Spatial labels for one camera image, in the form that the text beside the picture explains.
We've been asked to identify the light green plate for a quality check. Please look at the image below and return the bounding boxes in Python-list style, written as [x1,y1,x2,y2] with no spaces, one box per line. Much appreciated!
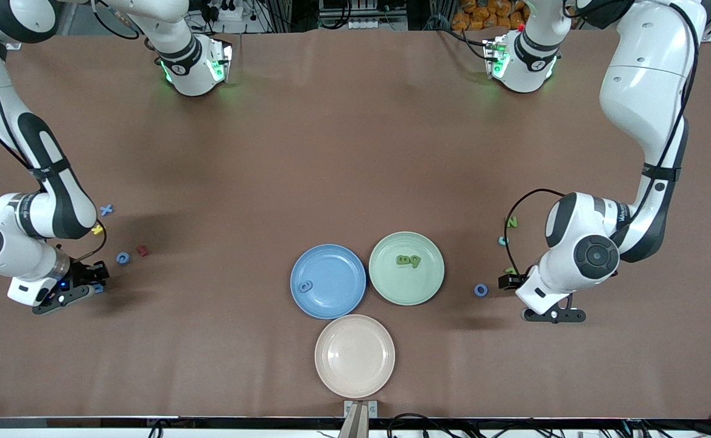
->
[368,231,445,306]

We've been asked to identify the beige plate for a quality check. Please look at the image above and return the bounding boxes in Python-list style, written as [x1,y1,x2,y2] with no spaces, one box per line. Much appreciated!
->
[314,314,396,400]

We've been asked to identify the blue plate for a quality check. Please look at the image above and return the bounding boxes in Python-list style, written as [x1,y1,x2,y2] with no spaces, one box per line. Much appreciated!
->
[290,244,367,320]

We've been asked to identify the grey base connector box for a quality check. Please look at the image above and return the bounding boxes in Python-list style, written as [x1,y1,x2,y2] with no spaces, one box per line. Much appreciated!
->
[206,41,233,83]
[483,38,510,78]

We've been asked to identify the orange bags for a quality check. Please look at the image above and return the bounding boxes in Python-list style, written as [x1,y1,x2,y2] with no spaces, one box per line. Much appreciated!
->
[451,0,527,31]

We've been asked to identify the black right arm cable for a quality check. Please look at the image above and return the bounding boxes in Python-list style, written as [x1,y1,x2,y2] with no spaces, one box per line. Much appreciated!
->
[0,24,108,263]

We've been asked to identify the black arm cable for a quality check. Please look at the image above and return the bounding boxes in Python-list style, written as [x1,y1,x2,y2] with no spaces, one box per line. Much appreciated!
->
[505,0,700,277]
[0,24,108,263]

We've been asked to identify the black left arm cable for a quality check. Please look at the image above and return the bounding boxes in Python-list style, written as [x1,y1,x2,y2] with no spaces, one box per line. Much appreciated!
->
[505,0,700,277]

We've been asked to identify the silver table edge rail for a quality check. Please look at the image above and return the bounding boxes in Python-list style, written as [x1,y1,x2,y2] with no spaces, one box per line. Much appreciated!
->
[0,416,711,430]

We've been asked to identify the grey metal table bracket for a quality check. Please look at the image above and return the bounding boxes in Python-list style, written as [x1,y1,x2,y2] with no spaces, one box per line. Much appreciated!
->
[338,400,379,438]

